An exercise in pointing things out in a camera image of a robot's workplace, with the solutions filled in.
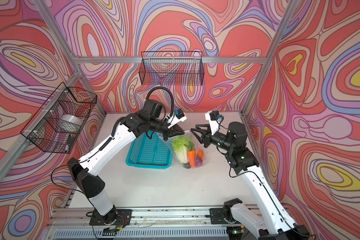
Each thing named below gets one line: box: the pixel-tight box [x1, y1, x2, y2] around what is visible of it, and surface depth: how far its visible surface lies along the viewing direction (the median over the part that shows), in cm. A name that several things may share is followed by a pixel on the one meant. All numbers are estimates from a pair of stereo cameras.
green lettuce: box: [172, 135, 195, 164], surface depth 80 cm
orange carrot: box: [187, 149, 195, 169], surface depth 80 cm
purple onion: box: [195, 155, 203, 168], surface depth 84 cm
